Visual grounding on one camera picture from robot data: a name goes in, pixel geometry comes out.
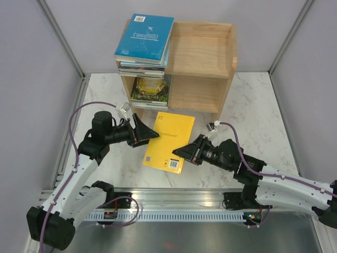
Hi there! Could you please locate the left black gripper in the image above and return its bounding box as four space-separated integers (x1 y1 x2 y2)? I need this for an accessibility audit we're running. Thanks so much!
105 113 158 148

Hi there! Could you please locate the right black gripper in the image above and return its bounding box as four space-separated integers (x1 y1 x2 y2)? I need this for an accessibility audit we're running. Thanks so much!
172 134 233 172

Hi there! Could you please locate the yellow paperback book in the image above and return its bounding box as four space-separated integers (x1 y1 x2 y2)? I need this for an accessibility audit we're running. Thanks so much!
143 112 195 174

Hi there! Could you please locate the black Moon and Sixpence book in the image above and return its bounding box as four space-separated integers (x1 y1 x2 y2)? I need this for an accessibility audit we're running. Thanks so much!
132 100 168 106

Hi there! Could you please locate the green forest cover book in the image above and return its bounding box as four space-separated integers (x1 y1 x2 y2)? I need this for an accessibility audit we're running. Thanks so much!
131 75 172 104

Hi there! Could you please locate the navy blue hardcover book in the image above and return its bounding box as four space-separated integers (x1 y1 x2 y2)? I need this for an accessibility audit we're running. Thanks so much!
119 73 164 79

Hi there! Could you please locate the dark purple planets book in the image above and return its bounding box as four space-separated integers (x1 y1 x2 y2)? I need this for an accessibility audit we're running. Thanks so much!
118 66 165 75

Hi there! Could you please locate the light blue thin book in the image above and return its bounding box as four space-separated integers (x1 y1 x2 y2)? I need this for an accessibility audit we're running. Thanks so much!
115 44 170 68

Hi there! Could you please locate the blue Jules Verne book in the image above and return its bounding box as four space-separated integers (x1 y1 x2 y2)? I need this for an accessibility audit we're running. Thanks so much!
114 14 174 65

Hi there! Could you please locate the white Great Gatsby book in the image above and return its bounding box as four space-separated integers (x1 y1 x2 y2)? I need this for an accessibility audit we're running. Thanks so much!
133 104 169 111

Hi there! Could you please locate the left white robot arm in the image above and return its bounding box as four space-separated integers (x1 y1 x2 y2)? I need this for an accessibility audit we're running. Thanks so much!
26 111 160 250

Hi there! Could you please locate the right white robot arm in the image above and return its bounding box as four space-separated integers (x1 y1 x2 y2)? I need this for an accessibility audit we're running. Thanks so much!
173 134 336 228

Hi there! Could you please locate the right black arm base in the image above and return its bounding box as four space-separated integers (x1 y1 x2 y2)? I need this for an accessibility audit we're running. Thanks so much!
222 192 268 211

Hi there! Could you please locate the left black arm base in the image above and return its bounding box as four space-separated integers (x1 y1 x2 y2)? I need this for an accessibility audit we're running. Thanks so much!
104 192 132 210

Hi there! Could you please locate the wooden two-tier shelf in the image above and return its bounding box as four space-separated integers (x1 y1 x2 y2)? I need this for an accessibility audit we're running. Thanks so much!
120 19 239 122

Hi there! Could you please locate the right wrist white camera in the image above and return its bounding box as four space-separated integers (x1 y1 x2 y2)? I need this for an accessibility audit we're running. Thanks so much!
206 120 220 138

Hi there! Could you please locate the aluminium front rail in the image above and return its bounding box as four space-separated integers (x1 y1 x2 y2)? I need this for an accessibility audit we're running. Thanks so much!
38 187 324 211

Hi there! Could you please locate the slotted grey cable duct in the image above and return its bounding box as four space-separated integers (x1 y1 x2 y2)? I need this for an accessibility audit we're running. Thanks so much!
84 210 261 222

